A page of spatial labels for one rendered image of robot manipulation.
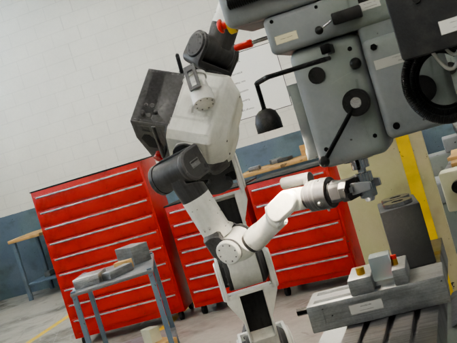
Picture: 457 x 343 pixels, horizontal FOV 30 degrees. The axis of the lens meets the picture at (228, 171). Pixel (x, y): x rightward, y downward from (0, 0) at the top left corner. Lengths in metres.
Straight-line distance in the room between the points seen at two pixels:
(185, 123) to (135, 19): 9.53
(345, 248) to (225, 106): 4.43
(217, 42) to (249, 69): 8.88
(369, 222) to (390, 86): 1.98
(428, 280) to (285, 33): 0.72
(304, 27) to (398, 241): 0.75
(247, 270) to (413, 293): 0.90
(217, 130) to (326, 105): 0.47
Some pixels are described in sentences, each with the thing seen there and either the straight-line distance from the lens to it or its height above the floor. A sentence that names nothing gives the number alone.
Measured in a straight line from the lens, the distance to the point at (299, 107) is 2.32.
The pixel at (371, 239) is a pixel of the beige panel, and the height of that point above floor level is 0.79.
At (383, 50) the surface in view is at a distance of 2.19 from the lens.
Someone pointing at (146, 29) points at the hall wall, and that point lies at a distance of 12.02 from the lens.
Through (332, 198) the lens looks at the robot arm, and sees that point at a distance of 2.34.
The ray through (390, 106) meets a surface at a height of 1.42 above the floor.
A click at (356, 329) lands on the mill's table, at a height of 0.93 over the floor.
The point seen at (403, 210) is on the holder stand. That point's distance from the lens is 2.59.
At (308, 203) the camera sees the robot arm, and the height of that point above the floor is 1.22.
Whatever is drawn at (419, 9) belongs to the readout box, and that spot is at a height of 1.61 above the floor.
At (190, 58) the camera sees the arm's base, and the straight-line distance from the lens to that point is 2.72.
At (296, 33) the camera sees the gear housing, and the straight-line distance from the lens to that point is 2.21.
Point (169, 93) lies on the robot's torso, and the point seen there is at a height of 1.64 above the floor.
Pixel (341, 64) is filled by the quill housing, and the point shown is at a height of 1.56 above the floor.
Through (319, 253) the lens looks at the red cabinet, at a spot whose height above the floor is 0.31.
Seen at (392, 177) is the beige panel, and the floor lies 1.05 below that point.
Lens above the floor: 1.48
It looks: 3 degrees down
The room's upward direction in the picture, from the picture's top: 17 degrees counter-clockwise
